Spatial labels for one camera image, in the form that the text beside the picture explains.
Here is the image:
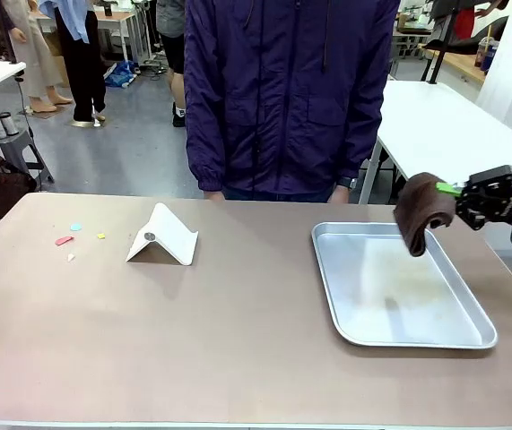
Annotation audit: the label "brown cloth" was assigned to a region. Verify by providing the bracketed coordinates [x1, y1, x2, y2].
[393, 172, 457, 259]

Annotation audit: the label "person's left forearm purple sleeve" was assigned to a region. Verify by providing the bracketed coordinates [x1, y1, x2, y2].
[334, 109, 383, 183]

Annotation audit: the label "person's right forearm purple sleeve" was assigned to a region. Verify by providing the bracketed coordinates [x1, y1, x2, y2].
[184, 109, 228, 194]

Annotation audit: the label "large white background table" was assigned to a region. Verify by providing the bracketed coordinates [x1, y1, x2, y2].
[357, 79, 512, 205]

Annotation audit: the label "wooden top background table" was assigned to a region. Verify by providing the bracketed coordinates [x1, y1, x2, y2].
[422, 43, 490, 84]

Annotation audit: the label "plastic drink cup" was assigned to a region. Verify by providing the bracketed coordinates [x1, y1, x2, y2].
[474, 36, 501, 73]

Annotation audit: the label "silver metal tray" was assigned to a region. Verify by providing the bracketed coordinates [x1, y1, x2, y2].
[311, 221, 499, 349]

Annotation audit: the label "black slanted pole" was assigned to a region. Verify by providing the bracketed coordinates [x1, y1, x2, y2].
[425, 0, 462, 86]

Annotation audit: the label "bystander in red top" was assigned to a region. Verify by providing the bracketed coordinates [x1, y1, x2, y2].
[455, 0, 510, 42]

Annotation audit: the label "person's blue jeans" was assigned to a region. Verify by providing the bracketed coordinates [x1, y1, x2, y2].
[221, 185, 335, 203]

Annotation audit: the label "person's purple jacket torso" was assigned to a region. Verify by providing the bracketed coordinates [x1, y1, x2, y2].
[183, 0, 401, 194]

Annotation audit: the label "white folded roller stand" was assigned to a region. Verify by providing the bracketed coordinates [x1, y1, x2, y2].
[125, 202, 199, 268]

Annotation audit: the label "bystander in black shorts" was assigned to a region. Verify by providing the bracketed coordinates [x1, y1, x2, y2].
[155, 0, 190, 129]

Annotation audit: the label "blue plastic bag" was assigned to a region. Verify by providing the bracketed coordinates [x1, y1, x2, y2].
[104, 60, 141, 90]

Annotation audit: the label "wooden desk white legs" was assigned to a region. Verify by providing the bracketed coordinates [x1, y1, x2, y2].
[93, 10, 153, 65]

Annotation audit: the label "mannequin in black trousers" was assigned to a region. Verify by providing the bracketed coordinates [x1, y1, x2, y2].
[38, 0, 108, 129]

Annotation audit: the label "brown cardboard box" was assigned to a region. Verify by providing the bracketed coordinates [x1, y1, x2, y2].
[42, 30, 71, 89]

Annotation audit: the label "mannequin in beige dress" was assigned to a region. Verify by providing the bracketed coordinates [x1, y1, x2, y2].
[2, 0, 74, 113]

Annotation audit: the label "grey metal stool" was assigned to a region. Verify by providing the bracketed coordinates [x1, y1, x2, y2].
[0, 128, 55, 185]

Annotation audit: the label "dark brown handbag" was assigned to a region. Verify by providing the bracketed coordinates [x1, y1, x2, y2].
[0, 151, 38, 219]

